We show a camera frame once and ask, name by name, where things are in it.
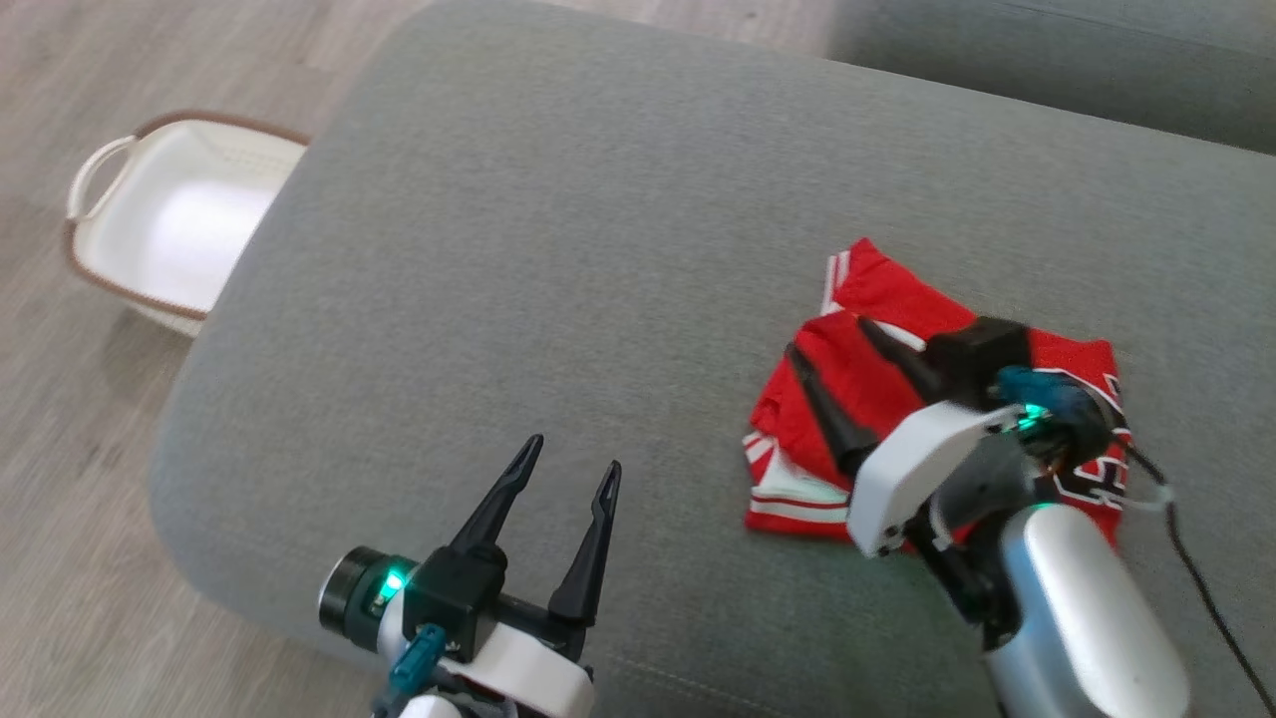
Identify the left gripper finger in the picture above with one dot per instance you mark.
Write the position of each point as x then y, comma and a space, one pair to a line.
498, 509
590, 558

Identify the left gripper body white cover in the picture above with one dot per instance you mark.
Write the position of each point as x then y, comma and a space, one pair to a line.
528, 673

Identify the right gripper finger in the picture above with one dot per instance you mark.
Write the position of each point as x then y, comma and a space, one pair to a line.
902, 359
827, 409

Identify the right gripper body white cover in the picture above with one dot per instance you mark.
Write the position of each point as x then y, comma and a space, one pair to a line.
917, 469

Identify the red basketball jersey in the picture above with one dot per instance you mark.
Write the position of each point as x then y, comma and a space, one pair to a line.
877, 289

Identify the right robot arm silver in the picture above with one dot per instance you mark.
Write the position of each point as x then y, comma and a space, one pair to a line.
1077, 618

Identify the grey sofa seat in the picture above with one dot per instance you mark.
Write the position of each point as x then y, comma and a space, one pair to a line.
598, 249

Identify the grey sofa cushion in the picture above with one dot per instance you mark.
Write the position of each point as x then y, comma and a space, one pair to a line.
1077, 60

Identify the white laundry basket brown rim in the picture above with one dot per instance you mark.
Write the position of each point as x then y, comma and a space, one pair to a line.
189, 229

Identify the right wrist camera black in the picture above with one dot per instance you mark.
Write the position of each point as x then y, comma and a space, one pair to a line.
982, 354

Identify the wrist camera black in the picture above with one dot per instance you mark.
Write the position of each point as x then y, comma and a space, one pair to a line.
982, 354
454, 598

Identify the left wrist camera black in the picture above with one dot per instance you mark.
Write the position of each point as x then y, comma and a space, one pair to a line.
454, 598

